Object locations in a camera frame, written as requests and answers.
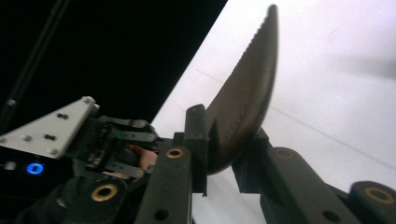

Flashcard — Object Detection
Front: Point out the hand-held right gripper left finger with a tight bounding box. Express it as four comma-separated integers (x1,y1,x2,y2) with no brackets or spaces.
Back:
134,104,209,224

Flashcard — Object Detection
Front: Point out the white foam board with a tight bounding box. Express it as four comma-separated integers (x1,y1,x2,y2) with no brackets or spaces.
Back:
150,0,396,224

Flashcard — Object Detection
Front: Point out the black stand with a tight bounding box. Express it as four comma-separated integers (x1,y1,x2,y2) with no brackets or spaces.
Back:
0,0,68,135

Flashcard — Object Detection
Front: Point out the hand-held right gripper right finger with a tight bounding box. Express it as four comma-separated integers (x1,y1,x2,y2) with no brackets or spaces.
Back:
232,126,362,224

